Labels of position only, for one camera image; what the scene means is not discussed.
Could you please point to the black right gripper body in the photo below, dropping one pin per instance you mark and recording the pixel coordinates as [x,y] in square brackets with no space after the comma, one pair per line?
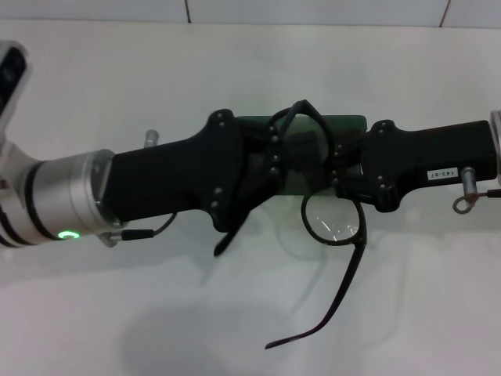
[430,152]

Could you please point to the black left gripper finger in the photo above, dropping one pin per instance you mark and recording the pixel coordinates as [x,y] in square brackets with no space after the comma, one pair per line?
[262,176]
[301,147]

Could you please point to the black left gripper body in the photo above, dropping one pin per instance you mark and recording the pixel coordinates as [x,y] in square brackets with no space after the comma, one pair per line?
[164,180]

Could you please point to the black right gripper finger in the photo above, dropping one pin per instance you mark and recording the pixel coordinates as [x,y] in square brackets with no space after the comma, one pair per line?
[348,149]
[348,182]

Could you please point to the green glasses case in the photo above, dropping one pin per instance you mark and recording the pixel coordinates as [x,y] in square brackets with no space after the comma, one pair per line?
[344,123]

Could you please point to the black glasses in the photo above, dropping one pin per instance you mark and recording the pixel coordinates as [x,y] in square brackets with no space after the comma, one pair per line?
[332,219]

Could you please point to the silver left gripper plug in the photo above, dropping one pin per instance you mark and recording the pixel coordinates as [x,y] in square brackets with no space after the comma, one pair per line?
[151,138]

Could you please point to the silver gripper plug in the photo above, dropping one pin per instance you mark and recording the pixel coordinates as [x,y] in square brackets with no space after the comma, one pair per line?
[151,138]
[469,181]

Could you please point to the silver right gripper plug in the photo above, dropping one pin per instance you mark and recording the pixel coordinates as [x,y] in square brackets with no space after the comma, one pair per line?
[469,181]

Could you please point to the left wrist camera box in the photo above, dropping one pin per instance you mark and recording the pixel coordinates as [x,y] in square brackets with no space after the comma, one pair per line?
[11,78]

